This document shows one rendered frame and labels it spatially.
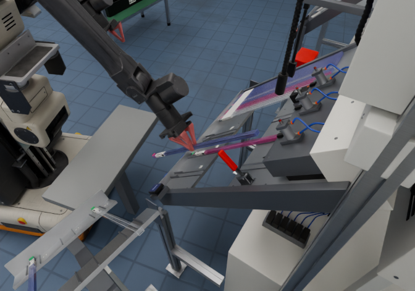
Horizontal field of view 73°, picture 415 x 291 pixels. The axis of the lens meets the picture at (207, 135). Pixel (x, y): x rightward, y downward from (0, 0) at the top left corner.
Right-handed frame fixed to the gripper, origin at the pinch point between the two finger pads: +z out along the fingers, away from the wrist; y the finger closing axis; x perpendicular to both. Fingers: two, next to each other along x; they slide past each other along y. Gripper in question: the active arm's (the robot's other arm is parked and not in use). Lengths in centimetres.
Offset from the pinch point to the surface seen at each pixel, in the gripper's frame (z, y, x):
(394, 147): -2, -14, -56
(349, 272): 64, 7, -18
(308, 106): 2.1, 10.0, -33.8
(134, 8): -84, 161, 181
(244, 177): 7.3, -6.8, -20.5
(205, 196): 10.9, -9.7, -4.8
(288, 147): 3.7, -2.6, -33.0
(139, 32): -67, 174, 214
